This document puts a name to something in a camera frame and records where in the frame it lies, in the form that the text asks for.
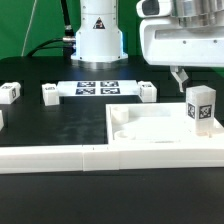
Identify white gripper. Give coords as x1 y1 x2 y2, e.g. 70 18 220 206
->
136 0 224 92

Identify white square tabletop part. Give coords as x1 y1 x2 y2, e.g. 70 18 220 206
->
106 103 224 144

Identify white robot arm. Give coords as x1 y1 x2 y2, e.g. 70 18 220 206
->
71 0 224 84

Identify white L-shaped obstacle fence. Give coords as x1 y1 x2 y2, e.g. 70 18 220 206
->
0 143 224 174

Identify white part at left edge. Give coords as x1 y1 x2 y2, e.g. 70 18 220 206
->
0 110 4 131

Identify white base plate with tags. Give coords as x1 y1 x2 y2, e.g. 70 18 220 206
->
57 80 138 97

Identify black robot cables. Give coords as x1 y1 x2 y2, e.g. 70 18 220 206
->
25 0 77 58

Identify white cable on backdrop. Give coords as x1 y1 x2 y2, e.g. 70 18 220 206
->
20 0 38 57

